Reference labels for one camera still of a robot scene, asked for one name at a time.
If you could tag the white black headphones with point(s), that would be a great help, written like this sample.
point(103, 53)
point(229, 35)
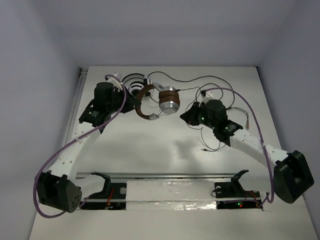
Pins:
point(134, 82)

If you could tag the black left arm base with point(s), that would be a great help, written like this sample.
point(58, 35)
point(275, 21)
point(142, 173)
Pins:
point(111, 197)

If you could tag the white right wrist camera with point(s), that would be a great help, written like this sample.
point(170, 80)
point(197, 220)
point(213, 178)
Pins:
point(206, 96)

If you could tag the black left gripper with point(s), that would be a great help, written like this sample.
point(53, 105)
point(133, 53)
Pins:
point(127, 103)

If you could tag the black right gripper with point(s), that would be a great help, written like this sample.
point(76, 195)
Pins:
point(191, 114)

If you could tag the aluminium left side rail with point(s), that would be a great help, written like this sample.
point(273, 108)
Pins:
point(83, 71)

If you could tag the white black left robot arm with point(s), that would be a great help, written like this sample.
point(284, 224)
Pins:
point(55, 184)

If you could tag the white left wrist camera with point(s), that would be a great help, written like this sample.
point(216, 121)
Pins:
point(115, 79)

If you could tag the aluminium front rail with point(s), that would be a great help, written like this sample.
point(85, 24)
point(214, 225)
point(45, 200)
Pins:
point(163, 176)

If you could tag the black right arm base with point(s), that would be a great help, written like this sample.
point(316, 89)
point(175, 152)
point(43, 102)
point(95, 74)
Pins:
point(230, 195)

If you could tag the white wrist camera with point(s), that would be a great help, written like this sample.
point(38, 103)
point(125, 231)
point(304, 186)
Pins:
point(115, 79)
point(206, 96)

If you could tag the brown silver headphones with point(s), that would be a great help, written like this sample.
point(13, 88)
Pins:
point(169, 100)

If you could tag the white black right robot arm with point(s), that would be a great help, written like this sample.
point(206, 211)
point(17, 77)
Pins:
point(290, 176)

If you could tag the aluminium rail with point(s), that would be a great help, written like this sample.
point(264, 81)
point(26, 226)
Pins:
point(83, 71)
point(163, 176)

